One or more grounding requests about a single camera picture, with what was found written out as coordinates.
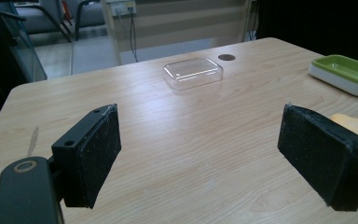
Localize black cable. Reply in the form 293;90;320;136
128;7;140;63

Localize grey chair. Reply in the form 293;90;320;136
0;0;106;43

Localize green and white soap dish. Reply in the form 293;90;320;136
309;54;358;98

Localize white power strip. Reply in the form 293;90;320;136
110;0;138;17

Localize white table leg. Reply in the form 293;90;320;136
100;0;124;67

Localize yellow sponge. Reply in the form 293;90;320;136
330;113;358;146

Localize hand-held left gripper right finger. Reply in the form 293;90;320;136
277;104;358;212

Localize round desk grommet hole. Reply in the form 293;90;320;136
217;53;237;62

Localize clear plastic lid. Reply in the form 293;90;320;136
162;57;225;91

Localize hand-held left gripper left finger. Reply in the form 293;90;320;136
51;103;122;210

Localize glass panel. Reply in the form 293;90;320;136
0;1;48;83

